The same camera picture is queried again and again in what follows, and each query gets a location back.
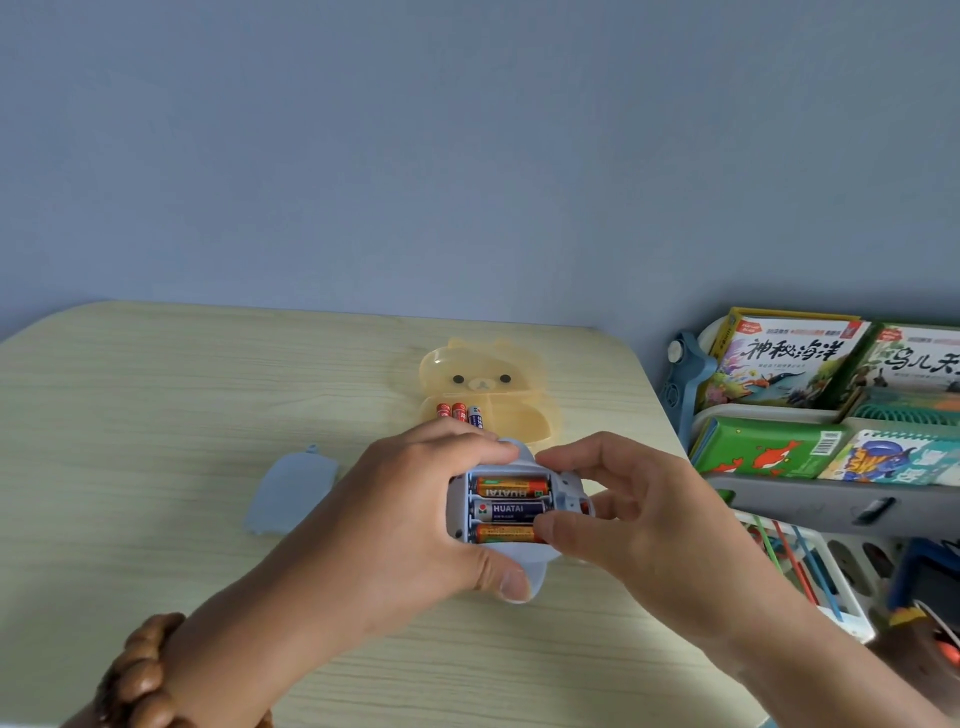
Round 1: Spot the bird picture book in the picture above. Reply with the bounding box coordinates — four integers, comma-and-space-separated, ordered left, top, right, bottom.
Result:
839, 323, 960, 410

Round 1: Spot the large wooden bead bracelet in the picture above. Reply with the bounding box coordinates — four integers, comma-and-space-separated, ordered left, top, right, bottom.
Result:
93, 613, 189, 728

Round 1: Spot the orange bear storage box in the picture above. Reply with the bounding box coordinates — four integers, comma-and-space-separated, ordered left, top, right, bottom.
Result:
417, 337, 560, 451

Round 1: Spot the person's left hand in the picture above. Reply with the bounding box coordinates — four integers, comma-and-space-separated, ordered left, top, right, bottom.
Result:
247, 418, 534, 663

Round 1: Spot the light blue battery cover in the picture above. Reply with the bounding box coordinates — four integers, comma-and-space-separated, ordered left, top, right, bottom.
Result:
245, 444, 340, 538

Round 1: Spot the dark blue plastic item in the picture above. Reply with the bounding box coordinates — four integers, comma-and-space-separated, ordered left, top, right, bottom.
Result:
888, 538, 960, 613

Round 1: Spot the person's right forearm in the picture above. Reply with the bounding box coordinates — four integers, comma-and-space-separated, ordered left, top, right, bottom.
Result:
712, 596, 954, 728

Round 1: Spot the person's left forearm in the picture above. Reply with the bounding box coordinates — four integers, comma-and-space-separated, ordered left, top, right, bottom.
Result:
63, 562, 339, 728

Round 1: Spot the blue toy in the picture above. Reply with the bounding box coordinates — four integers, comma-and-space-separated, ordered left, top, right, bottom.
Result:
446, 437, 598, 607

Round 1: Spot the blue beetle book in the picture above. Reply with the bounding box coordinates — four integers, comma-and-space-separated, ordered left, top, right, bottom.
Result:
817, 429, 960, 487

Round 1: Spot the green fish book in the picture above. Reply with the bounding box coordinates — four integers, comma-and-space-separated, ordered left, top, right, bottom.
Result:
689, 417, 845, 479

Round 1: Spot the dark navy battery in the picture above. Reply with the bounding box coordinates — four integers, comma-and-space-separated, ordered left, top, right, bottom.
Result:
472, 500, 553, 524

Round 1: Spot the white shape sorter box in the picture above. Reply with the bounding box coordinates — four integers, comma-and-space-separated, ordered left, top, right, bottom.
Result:
731, 509, 879, 645

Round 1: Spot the children's book rack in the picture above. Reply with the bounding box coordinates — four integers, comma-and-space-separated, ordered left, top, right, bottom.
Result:
661, 307, 960, 538

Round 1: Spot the green stick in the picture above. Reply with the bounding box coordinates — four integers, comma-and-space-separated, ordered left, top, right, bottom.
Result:
753, 515, 785, 571

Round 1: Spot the person's right hand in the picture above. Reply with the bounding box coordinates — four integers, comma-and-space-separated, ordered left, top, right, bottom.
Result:
533, 431, 796, 658

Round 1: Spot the red stick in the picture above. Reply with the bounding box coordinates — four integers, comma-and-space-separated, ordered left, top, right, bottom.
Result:
772, 521, 819, 605

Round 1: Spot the ocean picture book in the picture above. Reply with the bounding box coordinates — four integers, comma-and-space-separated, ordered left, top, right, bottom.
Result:
697, 307, 873, 410

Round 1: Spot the blue stick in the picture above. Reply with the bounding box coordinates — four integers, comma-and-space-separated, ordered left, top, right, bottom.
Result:
793, 524, 845, 620

